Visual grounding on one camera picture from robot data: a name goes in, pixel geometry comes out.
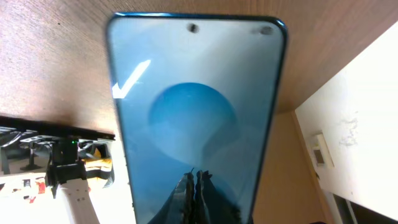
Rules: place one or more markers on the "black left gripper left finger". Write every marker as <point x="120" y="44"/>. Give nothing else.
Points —
<point x="178" y="208"/>

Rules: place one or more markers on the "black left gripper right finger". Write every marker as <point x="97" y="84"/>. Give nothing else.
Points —
<point x="211" y="206"/>

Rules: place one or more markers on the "blue Galaxy smartphone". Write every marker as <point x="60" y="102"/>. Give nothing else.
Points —
<point x="194" y="92"/>

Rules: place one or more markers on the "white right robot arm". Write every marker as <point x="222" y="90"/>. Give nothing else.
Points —
<point x="66" y="177"/>

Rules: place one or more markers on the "white power strip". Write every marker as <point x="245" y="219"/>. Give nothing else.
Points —
<point x="25" y="188"/>

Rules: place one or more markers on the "white wall thermostat panel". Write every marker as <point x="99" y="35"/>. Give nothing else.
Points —
<point x="320" y="152"/>

